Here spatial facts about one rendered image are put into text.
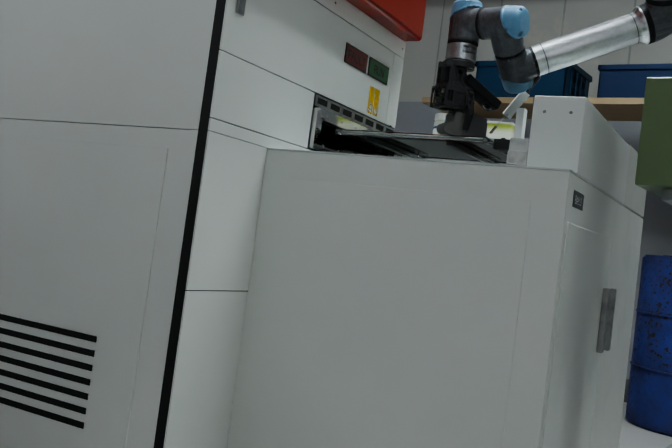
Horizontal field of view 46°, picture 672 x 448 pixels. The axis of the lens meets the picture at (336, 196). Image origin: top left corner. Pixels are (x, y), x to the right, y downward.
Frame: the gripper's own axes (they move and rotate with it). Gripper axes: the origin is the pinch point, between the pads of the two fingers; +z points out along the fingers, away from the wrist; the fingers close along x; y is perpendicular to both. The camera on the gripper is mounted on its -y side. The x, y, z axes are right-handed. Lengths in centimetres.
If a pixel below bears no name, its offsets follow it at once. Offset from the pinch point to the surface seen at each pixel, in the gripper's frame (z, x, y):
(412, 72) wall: -89, -289, -142
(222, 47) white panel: -7, 19, 66
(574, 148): 5, 52, 9
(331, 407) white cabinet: 58, 25, 37
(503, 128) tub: -10.1, -17.2, -25.0
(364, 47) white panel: -22.5, -15.5, 21.0
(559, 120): 0, 50, 11
